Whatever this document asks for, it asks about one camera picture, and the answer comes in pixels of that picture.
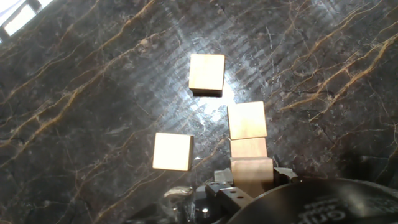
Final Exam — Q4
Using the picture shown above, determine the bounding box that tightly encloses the dark marble pattern mat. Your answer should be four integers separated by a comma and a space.
0, 0, 398, 224

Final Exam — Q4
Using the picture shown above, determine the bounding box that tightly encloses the small wooden cube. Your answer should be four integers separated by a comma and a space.
229, 156, 275, 199
229, 137, 269, 159
226, 101, 269, 141
188, 53, 226, 98
152, 132, 195, 172

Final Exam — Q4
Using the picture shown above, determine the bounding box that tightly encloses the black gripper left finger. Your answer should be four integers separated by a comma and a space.
205, 167, 253, 218

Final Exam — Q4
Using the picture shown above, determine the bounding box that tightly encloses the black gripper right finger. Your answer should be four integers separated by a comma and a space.
273, 167, 299, 187

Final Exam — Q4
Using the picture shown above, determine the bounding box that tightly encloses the clear plastic piece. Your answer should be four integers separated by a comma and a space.
160, 185, 197, 224

